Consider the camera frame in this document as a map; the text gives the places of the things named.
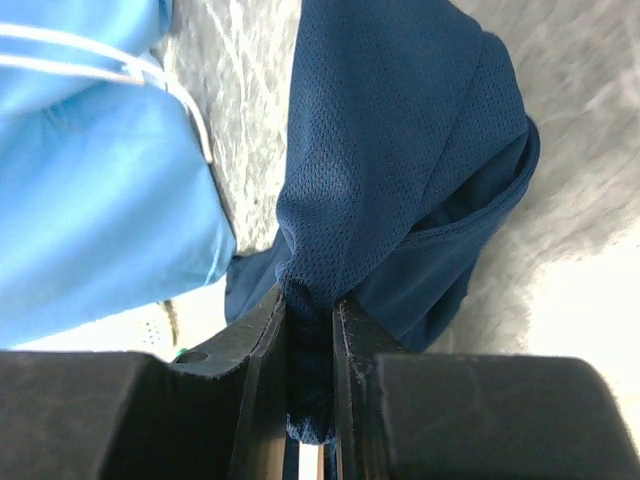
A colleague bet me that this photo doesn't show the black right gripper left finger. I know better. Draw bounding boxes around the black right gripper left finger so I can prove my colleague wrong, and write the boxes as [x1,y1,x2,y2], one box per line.
[1,288,286,479]

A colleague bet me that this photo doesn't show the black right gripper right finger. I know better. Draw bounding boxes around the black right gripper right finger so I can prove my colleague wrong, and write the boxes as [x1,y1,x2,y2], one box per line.
[332,298,631,479]

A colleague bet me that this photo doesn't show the beige hanger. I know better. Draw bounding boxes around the beige hanger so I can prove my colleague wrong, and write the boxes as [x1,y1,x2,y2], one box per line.
[282,436,345,480]

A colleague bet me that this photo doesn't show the navy blue shorts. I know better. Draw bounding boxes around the navy blue shorts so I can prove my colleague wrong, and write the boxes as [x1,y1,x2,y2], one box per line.
[225,1,540,444]

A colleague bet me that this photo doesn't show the light blue shorts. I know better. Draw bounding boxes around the light blue shorts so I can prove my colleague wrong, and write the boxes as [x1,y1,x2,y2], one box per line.
[1,1,236,348]

